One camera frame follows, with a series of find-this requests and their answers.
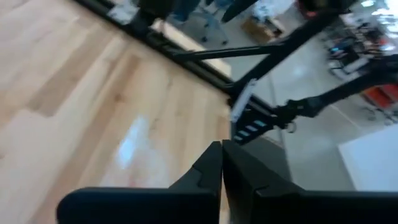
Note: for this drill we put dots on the black aluminium rig frame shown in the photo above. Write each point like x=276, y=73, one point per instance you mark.
x=292, y=46

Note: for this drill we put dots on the blue office chair base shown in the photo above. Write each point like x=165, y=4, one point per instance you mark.
x=214, y=25

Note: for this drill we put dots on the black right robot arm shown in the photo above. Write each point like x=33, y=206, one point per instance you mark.
x=326, y=99

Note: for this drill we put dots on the cardboard box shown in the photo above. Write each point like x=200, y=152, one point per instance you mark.
x=261, y=31

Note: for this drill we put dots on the white table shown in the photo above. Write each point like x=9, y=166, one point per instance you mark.
x=373, y=161

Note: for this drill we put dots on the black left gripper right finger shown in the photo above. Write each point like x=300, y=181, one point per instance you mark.
x=311, y=208

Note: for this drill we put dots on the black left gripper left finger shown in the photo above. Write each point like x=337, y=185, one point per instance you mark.
x=140, y=207

